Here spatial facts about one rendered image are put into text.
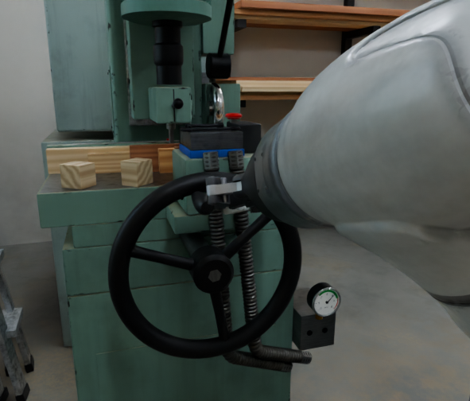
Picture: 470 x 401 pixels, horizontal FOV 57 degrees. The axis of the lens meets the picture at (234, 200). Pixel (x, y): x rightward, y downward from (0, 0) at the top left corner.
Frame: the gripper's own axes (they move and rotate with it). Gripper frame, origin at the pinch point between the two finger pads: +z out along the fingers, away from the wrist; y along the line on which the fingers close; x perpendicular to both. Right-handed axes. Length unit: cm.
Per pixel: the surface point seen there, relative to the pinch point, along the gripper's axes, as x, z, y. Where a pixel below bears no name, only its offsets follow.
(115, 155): -14.2, 37.4, 13.3
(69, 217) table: -1.4, 25.5, 21.8
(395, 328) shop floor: 54, 124, -107
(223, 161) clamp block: -7.5, 13.2, -2.7
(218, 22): -47, 45, -13
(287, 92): -87, 205, -103
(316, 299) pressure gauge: 18.3, 26.2, -22.0
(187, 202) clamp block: -1.6, 15.5, 3.3
